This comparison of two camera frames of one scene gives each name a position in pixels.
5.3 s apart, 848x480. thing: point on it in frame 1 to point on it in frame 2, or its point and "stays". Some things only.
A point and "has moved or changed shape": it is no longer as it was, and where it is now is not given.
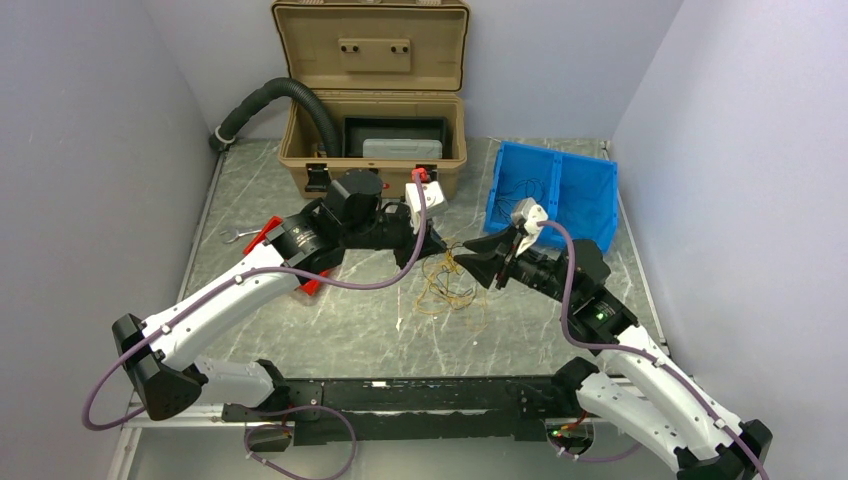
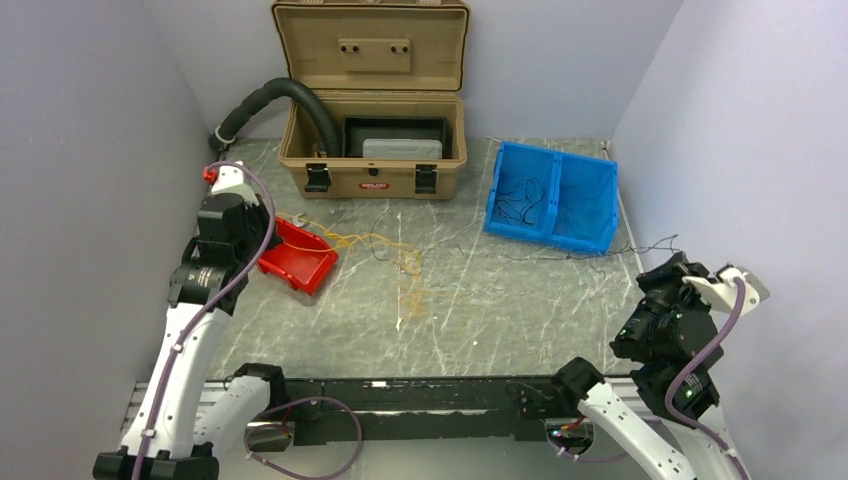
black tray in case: x=358 y=128 stays
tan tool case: x=393 y=72 stays
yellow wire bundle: x=445 y=286 has moved or changed shape
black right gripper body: x=530 y=262 to x=664 y=286
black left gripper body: x=405 y=236 to x=259 y=224
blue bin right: x=585 y=197 stays
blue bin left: x=525 y=172 stays
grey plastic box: x=402 y=149 stays
